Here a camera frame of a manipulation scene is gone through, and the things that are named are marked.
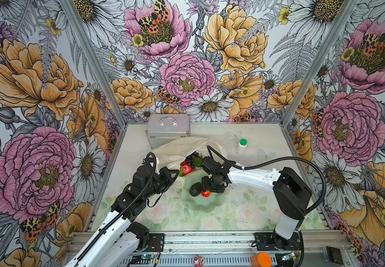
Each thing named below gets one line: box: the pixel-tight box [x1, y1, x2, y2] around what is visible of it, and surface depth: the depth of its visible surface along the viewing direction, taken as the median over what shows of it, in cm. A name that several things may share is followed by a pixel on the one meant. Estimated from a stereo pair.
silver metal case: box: [145, 113, 191, 150], surface depth 101 cm
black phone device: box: [322, 245, 344, 265], surface depth 71 cm
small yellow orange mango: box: [201, 189, 212, 198], surface depth 87 cm
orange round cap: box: [250, 251, 273, 267], surface depth 64 cm
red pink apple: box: [179, 164, 194, 177], surface depth 96 cm
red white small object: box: [193, 254, 206, 267], surface depth 67 cm
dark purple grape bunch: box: [185, 151, 201, 170], surface depth 96 cm
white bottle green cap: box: [237, 138, 249, 156], surface depth 101 cm
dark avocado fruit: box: [189, 181, 202, 197], surface depth 87 cm
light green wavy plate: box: [181, 170, 227, 214], surface depth 88 cm
